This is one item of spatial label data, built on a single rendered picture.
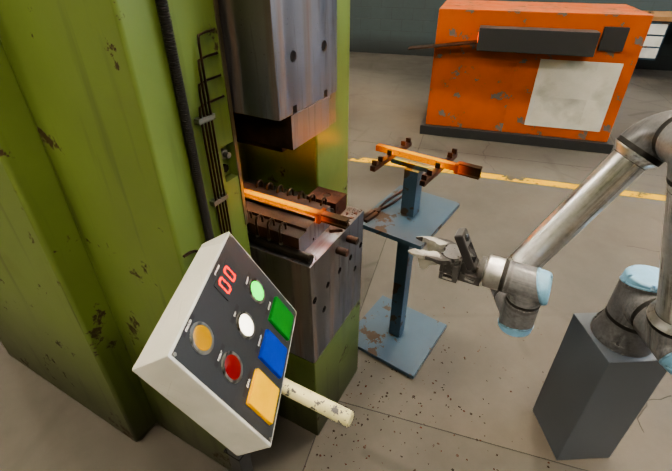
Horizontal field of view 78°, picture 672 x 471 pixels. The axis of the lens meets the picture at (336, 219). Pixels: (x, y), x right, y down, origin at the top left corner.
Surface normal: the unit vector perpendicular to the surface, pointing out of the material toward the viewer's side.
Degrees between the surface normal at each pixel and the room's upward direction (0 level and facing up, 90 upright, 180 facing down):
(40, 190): 90
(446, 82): 90
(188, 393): 90
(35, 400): 0
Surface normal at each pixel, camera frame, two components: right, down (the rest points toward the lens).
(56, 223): 0.88, 0.25
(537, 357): 0.00, -0.84
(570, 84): -0.29, 0.52
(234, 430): -0.06, 0.55
